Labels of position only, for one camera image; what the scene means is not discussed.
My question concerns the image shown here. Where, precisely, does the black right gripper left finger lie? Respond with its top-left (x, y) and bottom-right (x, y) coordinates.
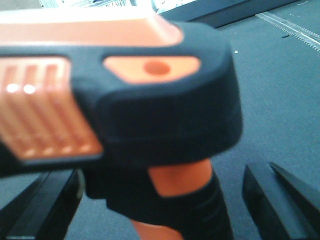
top-left (0, 170), bottom-right (83, 240)

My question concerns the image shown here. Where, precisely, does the orange black barcode scanner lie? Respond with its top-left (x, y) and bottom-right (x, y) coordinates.
top-left (0, 11), bottom-right (243, 240)

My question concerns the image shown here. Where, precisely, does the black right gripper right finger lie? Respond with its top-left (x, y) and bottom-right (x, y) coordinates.
top-left (242, 162), bottom-right (320, 240)

